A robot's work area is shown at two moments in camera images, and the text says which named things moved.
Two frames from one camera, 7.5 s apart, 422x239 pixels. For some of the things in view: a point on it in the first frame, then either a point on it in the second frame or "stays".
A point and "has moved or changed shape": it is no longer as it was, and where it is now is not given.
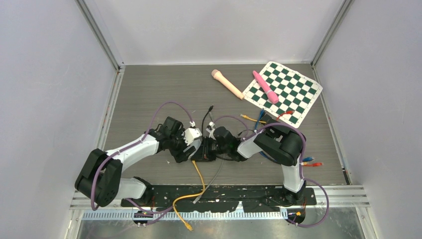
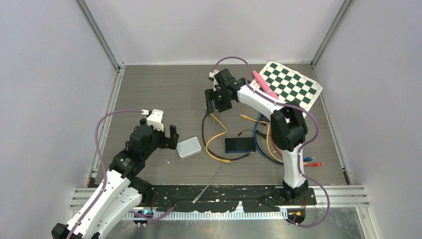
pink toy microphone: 271,95 stays
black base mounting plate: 216,197 stays
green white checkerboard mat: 297,92 stays
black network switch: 202,155 has moved or changed shape
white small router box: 190,135 has moved or changed shape
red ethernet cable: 310,165 stays
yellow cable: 188,225 has moved or changed shape
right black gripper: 212,156 → 210,95
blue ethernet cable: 263,112 stays
